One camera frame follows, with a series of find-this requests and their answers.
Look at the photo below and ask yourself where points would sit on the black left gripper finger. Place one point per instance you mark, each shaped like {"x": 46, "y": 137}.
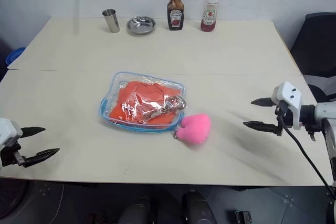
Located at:
{"x": 39, "y": 156}
{"x": 31, "y": 131}

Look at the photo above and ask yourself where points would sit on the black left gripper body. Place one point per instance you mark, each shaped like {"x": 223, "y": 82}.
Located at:
{"x": 11, "y": 155}

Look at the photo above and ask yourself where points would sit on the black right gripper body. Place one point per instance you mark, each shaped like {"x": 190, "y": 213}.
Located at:
{"x": 286, "y": 119}

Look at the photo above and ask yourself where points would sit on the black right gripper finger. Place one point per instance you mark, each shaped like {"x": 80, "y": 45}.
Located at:
{"x": 263, "y": 102}
{"x": 262, "y": 127}

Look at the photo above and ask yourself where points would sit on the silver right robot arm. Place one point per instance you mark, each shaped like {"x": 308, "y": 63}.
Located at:
{"x": 325, "y": 111}

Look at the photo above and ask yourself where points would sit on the clear pouch with orange cloth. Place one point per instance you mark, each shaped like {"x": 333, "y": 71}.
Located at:
{"x": 110, "y": 108}

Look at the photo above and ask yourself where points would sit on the orange cloth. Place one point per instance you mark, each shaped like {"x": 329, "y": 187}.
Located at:
{"x": 147, "y": 95}

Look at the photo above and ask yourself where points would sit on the pink plush heart charm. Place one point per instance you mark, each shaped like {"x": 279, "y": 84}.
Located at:
{"x": 195, "y": 129}

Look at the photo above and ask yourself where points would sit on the black office chair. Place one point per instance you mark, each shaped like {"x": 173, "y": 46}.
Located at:
{"x": 317, "y": 45}

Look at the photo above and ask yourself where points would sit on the blue plastic lid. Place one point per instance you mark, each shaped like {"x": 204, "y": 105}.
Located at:
{"x": 15, "y": 54}

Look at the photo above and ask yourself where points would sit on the small black box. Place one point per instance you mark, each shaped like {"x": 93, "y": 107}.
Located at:
{"x": 243, "y": 217}

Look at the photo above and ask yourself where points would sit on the red white-capped ketchup bottle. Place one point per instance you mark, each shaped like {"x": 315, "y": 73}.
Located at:
{"x": 209, "y": 16}

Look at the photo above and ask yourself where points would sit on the brown Heinz sauce bottle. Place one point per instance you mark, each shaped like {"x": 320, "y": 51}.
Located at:
{"x": 175, "y": 14}

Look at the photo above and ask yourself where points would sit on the stainless steel cup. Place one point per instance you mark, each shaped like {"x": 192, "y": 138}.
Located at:
{"x": 111, "y": 22}

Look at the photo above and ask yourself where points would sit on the stainless steel bowl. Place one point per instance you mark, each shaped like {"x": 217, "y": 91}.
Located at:
{"x": 141, "y": 26}

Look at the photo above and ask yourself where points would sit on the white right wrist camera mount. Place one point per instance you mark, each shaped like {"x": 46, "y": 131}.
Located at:
{"x": 290, "y": 95}

